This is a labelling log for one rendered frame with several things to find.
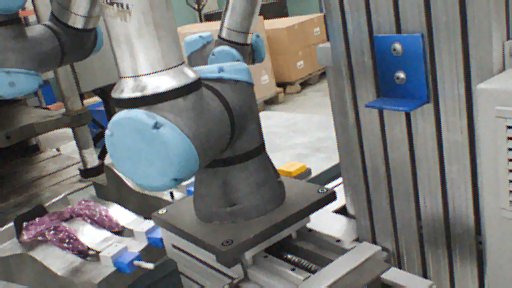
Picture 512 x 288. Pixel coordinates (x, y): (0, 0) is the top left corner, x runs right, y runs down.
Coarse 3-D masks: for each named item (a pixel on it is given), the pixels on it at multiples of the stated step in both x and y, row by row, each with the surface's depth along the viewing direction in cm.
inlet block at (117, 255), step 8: (112, 248) 117; (120, 248) 116; (104, 256) 115; (112, 256) 114; (120, 256) 115; (128, 256) 115; (136, 256) 115; (104, 264) 116; (112, 264) 114; (120, 264) 113; (128, 264) 113; (136, 264) 113; (144, 264) 112; (152, 264) 111; (128, 272) 113
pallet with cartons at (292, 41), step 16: (304, 16) 639; (320, 16) 625; (272, 32) 588; (288, 32) 580; (304, 32) 602; (320, 32) 627; (272, 48) 596; (288, 48) 583; (304, 48) 605; (272, 64) 605; (288, 64) 590; (304, 64) 607; (288, 80) 598; (304, 80) 626
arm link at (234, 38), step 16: (240, 0) 111; (256, 0) 112; (224, 16) 114; (240, 16) 112; (256, 16) 114; (224, 32) 114; (240, 32) 113; (224, 48) 113; (240, 48) 115; (208, 64) 115
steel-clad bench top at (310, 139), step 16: (272, 112) 231; (272, 128) 208; (288, 128) 204; (304, 128) 200; (320, 128) 196; (272, 144) 190; (288, 144) 186; (304, 144) 183; (320, 144) 180; (336, 144) 177; (272, 160) 174; (288, 160) 171; (304, 160) 168; (320, 160) 166; (336, 160) 163; (80, 192) 181
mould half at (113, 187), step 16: (112, 176) 157; (96, 192) 172; (112, 192) 162; (128, 192) 152; (144, 192) 145; (160, 192) 142; (176, 192) 139; (128, 208) 157; (144, 208) 148; (160, 208) 140
